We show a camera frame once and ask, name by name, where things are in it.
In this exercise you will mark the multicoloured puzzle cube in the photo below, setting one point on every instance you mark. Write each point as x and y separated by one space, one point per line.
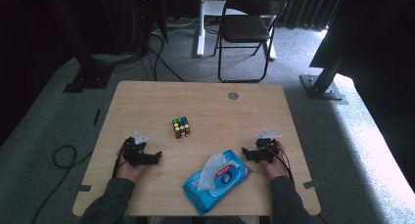
181 127

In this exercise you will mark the person's right hand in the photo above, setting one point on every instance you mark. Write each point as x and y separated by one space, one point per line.
277 168

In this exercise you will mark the dark cloth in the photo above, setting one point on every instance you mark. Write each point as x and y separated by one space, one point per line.
375 28

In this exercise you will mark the black folding chair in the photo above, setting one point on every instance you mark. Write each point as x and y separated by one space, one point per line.
244 28

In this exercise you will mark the grey tape piece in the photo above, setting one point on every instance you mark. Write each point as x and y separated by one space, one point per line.
84 188
311 184

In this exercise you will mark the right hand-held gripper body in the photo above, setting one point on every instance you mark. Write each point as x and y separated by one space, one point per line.
267 149

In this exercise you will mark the white wet wipe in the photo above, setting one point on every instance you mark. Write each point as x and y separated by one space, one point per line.
210 168

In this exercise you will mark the white desk frame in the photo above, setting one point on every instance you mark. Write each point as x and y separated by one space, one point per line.
200 38

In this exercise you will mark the dark pleated curtain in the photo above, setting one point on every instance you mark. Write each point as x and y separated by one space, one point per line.
303 8

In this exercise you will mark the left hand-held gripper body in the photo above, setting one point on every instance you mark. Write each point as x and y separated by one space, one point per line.
133 152

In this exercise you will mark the person's left hand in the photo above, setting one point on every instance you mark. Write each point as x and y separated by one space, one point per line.
130 173

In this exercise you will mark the blue wet wipe pack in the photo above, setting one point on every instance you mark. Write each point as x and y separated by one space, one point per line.
202 198

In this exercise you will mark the black metal stand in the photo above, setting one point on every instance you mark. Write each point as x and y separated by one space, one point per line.
88 77
321 85

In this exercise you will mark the dark equipment rack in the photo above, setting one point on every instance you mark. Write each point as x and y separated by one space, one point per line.
143 15

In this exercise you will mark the grey round table cap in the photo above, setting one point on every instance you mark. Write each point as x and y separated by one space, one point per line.
233 96

